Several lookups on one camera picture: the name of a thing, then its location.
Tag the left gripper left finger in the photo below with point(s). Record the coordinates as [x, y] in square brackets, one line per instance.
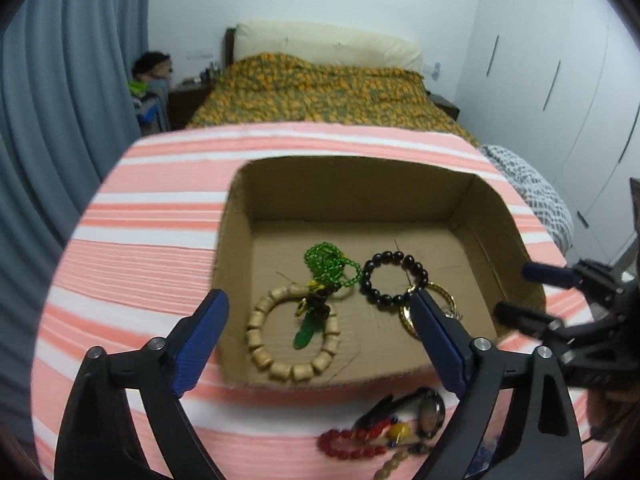
[98, 439]

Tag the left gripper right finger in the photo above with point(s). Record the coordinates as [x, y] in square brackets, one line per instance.
[540, 438]

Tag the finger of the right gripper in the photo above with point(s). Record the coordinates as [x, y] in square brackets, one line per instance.
[538, 325]
[555, 276]

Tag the black wristwatch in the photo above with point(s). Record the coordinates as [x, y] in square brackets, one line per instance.
[429, 420]

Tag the right hand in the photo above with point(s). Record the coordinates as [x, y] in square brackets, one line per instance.
[608, 412]

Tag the grey checkered blanket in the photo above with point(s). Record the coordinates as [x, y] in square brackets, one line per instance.
[541, 197]

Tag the cardboard box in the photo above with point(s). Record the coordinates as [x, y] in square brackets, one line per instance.
[455, 226]

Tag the dark nightstand right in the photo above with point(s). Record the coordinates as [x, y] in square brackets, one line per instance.
[443, 104]

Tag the dark nightstand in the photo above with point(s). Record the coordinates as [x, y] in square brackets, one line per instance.
[443, 104]
[184, 101]

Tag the white wardrobe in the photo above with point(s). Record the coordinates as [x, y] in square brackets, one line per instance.
[557, 82]

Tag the orange floral bedspread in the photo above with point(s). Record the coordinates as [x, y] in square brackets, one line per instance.
[277, 87]

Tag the dark nightstand left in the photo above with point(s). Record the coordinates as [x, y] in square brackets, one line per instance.
[184, 101]

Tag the doll with black hat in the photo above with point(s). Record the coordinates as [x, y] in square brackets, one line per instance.
[149, 89]

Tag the blue curtain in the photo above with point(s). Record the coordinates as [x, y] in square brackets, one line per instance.
[66, 118]

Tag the wooden headboard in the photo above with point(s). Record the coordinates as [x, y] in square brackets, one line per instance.
[229, 41]

